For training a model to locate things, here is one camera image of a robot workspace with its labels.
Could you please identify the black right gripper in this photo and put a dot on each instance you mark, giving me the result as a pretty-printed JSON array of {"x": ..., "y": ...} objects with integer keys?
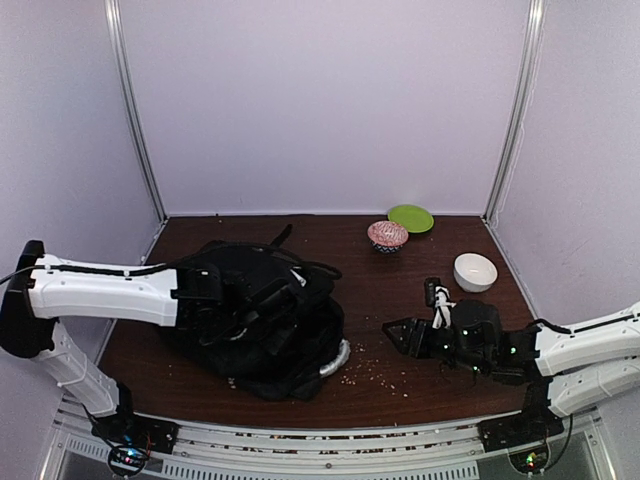
[{"x": 410, "y": 330}]

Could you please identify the black student backpack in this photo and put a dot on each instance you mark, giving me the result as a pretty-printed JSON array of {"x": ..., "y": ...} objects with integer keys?
[{"x": 259, "y": 316}]

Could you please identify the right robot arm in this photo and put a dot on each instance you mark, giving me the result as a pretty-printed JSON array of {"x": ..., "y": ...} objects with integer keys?
[{"x": 567, "y": 368}]

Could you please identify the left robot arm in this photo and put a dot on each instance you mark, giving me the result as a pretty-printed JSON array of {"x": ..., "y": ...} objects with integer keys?
[{"x": 45, "y": 288}]

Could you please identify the white bowl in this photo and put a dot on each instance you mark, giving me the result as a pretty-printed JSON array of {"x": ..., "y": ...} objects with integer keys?
[{"x": 474, "y": 273}]

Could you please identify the red patterned bowl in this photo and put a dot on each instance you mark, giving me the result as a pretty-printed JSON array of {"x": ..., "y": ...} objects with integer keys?
[{"x": 387, "y": 236}]

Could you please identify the green plate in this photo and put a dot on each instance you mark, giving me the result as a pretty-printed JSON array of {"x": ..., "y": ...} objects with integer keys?
[{"x": 413, "y": 218}]

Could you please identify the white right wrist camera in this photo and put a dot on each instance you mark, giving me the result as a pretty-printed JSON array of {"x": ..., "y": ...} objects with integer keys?
[{"x": 437, "y": 297}]

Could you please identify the right aluminium frame post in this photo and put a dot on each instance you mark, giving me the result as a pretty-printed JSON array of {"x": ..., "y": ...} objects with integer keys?
[{"x": 524, "y": 87}]

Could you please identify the aluminium frame post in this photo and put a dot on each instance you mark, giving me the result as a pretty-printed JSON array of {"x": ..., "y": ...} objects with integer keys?
[
  {"x": 524, "y": 87},
  {"x": 133, "y": 119}
]

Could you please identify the left aluminium frame post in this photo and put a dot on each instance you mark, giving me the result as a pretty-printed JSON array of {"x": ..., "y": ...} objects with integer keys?
[{"x": 133, "y": 119}]

